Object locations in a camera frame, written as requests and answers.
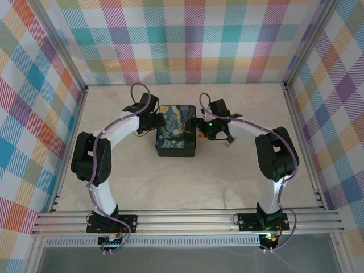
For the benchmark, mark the black box with painting lid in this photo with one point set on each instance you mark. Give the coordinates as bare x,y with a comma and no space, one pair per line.
173,128

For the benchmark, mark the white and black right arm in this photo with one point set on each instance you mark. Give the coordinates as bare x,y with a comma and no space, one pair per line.
247,128

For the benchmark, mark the circuit board with orange part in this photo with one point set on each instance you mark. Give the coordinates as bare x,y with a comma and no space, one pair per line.
273,238

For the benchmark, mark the green circuit board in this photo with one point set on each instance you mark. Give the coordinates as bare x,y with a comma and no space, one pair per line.
109,241

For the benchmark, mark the aluminium side rail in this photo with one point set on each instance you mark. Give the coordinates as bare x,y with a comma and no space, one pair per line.
295,119
79,108

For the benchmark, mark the long aluminium mounting rail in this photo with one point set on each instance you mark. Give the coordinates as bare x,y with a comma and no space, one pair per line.
185,221

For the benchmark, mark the aluminium frame post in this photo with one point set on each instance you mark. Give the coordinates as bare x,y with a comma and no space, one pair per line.
60,42
310,42

